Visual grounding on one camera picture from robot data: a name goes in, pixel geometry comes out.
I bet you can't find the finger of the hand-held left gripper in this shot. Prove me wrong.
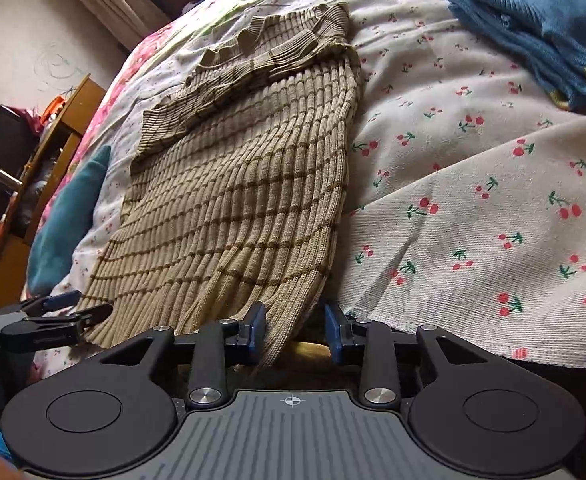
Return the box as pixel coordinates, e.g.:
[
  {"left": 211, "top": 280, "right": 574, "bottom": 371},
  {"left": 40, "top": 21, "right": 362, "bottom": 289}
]
[
  {"left": 22, "top": 302, "right": 114, "bottom": 330},
  {"left": 0, "top": 290, "right": 82, "bottom": 315}
]

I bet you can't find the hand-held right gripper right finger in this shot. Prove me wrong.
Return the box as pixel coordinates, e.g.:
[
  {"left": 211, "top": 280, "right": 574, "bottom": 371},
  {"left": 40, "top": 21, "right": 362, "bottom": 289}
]
[{"left": 324, "top": 300, "right": 492, "bottom": 407}]

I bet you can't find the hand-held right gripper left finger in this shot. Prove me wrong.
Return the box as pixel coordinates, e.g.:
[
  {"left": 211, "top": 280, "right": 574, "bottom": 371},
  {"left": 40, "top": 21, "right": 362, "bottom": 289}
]
[{"left": 97, "top": 301, "right": 268, "bottom": 409}]

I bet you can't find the beige striped knit sweater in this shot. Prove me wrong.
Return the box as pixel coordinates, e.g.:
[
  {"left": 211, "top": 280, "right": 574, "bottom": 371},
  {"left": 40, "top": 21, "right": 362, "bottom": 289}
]
[{"left": 76, "top": 1, "right": 365, "bottom": 368}]

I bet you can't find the teal pillow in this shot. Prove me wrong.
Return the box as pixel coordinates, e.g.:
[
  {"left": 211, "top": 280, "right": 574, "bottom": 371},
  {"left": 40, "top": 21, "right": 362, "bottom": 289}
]
[{"left": 26, "top": 145, "right": 112, "bottom": 297}]

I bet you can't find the black monitor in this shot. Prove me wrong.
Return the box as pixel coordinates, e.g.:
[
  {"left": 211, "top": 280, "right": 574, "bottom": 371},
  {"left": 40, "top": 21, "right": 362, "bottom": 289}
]
[{"left": 0, "top": 105, "right": 40, "bottom": 222}]

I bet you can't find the wooden bedside desk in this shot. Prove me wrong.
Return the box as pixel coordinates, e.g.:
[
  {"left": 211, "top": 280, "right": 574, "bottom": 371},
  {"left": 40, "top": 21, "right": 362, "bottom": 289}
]
[{"left": 0, "top": 74, "right": 107, "bottom": 311}]

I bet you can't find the white cherry print bed sheet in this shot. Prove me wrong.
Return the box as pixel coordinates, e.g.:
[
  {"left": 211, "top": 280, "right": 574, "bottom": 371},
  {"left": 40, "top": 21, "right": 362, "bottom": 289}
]
[{"left": 30, "top": 0, "right": 586, "bottom": 368}]

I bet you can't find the pink floral quilt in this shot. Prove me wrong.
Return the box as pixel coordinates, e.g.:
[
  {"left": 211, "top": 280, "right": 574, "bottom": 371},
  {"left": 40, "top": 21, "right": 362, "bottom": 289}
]
[{"left": 37, "top": 0, "right": 586, "bottom": 223}]

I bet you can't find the blue knit garment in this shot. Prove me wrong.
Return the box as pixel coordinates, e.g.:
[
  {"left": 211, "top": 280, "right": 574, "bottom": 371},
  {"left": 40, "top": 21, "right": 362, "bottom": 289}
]
[{"left": 438, "top": 0, "right": 586, "bottom": 114}]

